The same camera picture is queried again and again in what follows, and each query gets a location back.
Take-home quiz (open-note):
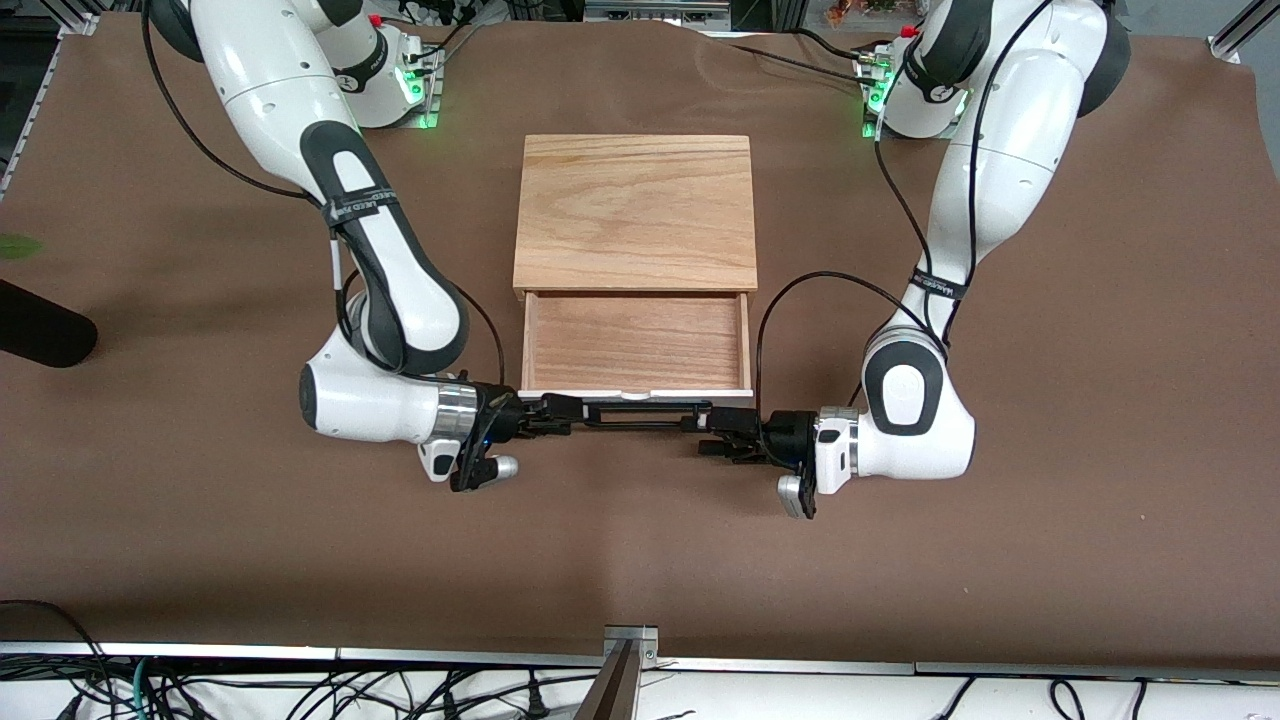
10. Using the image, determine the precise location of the white-fronted wooden drawer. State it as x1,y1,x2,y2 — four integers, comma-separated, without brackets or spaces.
519,291,755,402

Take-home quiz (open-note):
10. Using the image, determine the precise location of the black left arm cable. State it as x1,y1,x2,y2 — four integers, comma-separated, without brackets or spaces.
753,0,1057,423

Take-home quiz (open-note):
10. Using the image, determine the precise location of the teal floor cable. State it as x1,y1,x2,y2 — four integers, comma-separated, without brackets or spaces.
122,657,153,719

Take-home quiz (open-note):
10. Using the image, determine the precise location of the aluminium table edge rail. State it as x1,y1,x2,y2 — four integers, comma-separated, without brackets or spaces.
0,640,1280,685

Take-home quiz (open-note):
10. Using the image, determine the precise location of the aluminium frame profile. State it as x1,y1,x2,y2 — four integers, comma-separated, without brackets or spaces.
0,0,103,201
584,0,733,27
1208,0,1280,63

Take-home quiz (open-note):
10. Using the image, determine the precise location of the black cylindrical object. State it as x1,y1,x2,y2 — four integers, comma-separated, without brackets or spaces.
0,279,100,370

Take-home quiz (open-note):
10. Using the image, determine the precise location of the black table cable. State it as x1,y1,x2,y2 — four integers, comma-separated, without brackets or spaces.
795,28,886,63
733,42,869,86

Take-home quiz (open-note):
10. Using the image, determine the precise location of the black drawer handle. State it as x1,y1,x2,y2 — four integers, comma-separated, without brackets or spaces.
575,399,715,433

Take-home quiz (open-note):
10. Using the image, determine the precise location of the metal table edge bracket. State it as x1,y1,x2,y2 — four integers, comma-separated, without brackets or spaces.
573,624,662,720

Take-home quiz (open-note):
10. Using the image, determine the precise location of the wooden drawer cabinet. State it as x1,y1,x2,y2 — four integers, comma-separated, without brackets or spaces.
512,134,760,302

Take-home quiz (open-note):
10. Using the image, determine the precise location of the brown table mat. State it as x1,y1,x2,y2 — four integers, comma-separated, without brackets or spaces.
0,12,1280,669

